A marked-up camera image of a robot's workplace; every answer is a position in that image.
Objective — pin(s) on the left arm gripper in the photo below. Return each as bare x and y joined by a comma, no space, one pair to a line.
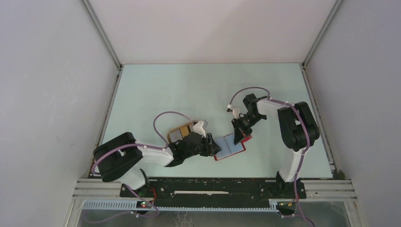
211,147

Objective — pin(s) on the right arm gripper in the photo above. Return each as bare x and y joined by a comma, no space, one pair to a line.
239,131

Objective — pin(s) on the red leather card holder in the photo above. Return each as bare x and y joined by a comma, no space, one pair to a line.
228,148

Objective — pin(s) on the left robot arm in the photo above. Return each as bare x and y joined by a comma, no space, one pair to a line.
117,159

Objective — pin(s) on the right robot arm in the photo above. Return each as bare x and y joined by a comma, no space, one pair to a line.
297,125

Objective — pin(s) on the beige oval plastic tray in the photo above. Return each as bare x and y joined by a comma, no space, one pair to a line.
178,133

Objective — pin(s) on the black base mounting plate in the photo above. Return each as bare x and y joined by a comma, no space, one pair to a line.
220,193

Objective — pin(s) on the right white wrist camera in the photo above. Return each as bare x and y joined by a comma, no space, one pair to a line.
234,110

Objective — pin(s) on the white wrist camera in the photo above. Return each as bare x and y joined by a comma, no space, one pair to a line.
199,128
234,110

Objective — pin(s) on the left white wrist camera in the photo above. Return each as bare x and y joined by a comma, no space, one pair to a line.
199,128

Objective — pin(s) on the aluminium frame rail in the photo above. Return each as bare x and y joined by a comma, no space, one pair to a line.
95,194

